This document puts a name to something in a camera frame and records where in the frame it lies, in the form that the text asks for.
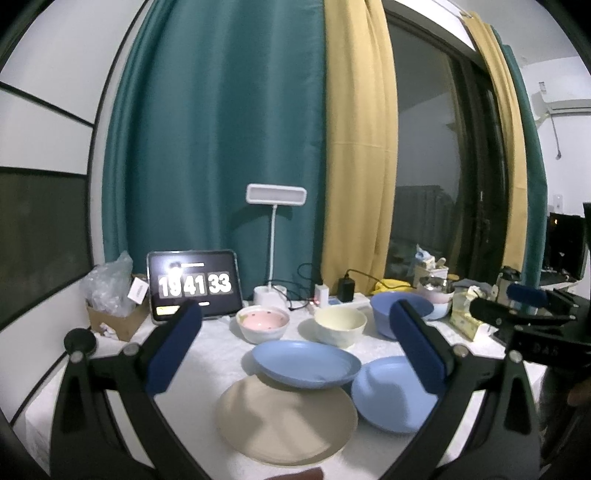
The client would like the white basket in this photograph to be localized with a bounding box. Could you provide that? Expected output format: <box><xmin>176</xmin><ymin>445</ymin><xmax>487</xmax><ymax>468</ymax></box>
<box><xmin>413</xmin><ymin>258</ymin><xmax>449</xmax><ymax>288</ymax></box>

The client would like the yellow snack packet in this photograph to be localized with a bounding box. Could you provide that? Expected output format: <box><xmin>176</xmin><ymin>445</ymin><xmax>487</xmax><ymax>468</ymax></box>
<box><xmin>370</xmin><ymin>278</ymin><xmax>415</xmax><ymax>296</ymax></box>

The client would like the small white box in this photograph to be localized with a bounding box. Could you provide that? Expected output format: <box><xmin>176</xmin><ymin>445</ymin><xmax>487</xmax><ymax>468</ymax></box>
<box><xmin>127</xmin><ymin>276</ymin><xmax>149</xmax><ymax>305</ymax></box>

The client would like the cream bowl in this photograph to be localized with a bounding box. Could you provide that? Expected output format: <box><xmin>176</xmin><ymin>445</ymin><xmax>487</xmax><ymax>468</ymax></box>
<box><xmin>314</xmin><ymin>306</ymin><xmax>368</xmax><ymax>348</ymax></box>

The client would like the right hand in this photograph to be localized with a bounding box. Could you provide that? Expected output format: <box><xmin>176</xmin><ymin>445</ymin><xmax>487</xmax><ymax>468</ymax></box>
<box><xmin>567</xmin><ymin>378</ymin><xmax>591</xmax><ymax>407</ymax></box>

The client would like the black round puck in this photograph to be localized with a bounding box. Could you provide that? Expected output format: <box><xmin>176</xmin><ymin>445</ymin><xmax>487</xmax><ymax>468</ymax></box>
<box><xmin>63</xmin><ymin>328</ymin><xmax>97</xmax><ymax>356</ymax></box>

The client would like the yellow tissue box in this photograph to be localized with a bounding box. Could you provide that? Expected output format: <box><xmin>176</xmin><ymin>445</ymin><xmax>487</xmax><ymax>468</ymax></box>
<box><xmin>450</xmin><ymin>286</ymin><xmax>491</xmax><ymax>341</ymax></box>

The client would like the beige round plate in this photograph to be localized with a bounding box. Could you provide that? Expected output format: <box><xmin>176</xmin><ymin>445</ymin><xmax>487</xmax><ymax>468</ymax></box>
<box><xmin>215</xmin><ymin>375</ymin><xmax>358</xmax><ymax>467</ymax></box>

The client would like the right teal curtain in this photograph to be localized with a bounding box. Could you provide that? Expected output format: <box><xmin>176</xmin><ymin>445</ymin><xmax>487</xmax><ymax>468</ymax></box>
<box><xmin>492</xmin><ymin>28</ymin><xmax>548</xmax><ymax>288</ymax></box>

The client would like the white desk lamp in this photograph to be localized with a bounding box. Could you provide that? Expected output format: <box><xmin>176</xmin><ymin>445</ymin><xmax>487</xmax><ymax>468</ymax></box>
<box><xmin>245</xmin><ymin>183</ymin><xmax>308</xmax><ymax>308</ymax></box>

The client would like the steel kettle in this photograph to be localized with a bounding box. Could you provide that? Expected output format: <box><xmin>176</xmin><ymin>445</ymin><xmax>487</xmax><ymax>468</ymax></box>
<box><xmin>496</xmin><ymin>266</ymin><xmax>530</xmax><ymax>314</ymax></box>

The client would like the white power strip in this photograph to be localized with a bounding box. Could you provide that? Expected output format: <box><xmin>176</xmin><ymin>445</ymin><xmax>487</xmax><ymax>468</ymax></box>
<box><xmin>305</xmin><ymin>292</ymin><xmax>372</xmax><ymax>315</ymax></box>

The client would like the white charger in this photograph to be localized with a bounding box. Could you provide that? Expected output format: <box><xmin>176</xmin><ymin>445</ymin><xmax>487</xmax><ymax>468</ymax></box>
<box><xmin>314</xmin><ymin>284</ymin><xmax>329</xmax><ymax>308</ymax></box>

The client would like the tablet showing clock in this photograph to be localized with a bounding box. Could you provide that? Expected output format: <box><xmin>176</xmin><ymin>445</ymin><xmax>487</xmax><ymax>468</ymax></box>
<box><xmin>146</xmin><ymin>250</ymin><xmax>243</xmax><ymax>324</ymax></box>

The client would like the right yellow curtain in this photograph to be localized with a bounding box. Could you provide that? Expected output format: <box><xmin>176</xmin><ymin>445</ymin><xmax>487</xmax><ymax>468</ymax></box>
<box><xmin>464</xmin><ymin>11</ymin><xmax>529</xmax><ymax>278</ymax></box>

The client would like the pink strawberry bowl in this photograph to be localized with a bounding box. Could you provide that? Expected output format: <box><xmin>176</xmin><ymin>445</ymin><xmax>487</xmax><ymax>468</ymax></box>
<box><xmin>235</xmin><ymin>305</ymin><xmax>290</xmax><ymax>345</ymax></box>

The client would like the yellow curtain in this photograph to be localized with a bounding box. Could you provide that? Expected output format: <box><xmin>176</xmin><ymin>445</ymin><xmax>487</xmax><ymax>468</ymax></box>
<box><xmin>464</xmin><ymin>11</ymin><xmax>529</xmax><ymax>278</ymax></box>
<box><xmin>322</xmin><ymin>1</ymin><xmax>399</xmax><ymax>294</ymax></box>

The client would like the black charger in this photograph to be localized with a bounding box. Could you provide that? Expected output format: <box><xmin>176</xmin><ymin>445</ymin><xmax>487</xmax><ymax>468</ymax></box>
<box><xmin>337</xmin><ymin>275</ymin><xmax>356</xmax><ymax>303</ymax></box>

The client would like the light blue bowl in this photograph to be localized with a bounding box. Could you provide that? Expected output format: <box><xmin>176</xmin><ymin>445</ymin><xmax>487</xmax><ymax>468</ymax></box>
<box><xmin>425</xmin><ymin>300</ymin><xmax>453</xmax><ymax>321</ymax></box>

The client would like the blue plate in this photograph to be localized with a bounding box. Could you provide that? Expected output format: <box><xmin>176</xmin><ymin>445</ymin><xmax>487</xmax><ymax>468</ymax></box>
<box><xmin>351</xmin><ymin>356</ymin><xmax>438</xmax><ymax>434</ymax></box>
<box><xmin>252</xmin><ymin>340</ymin><xmax>362</xmax><ymax>390</ymax></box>

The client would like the clear plastic bag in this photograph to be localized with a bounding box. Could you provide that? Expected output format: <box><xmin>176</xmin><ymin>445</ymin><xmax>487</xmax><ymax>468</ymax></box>
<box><xmin>81</xmin><ymin>251</ymin><xmax>134</xmax><ymax>317</ymax></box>

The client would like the teal curtain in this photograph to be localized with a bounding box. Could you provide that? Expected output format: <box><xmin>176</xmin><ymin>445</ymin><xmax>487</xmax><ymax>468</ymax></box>
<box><xmin>102</xmin><ymin>1</ymin><xmax>327</xmax><ymax>299</ymax></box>
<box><xmin>492</xmin><ymin>28</ymin><xmax>548</xmax><ymax>288</ymax></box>

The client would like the left hand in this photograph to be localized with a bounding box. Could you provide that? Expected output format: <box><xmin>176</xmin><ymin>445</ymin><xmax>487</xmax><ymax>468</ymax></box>
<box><xmin>269</xmin><ymin>467</ymin><xmax>325</xmax><ymax>480</ymax></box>

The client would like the large blue bowl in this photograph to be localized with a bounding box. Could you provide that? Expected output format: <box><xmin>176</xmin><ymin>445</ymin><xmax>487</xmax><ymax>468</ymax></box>
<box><xmin>369</xmin><ymin>291</ymin><xmax>436</xmax><ymax>340</ymax></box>

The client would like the black charger cable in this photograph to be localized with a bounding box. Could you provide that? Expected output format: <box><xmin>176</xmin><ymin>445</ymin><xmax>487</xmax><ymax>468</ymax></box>
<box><xmin>344</xmin><ymin>268</ymin><xmax>387</xmax><ymax>289</ymax></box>

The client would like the air conditioner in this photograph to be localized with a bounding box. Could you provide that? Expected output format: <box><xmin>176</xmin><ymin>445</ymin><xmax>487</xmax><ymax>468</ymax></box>
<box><xmin>531</xmin><ymin>82</ymin><xmax>590</xmax><ymax>123</ymax></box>

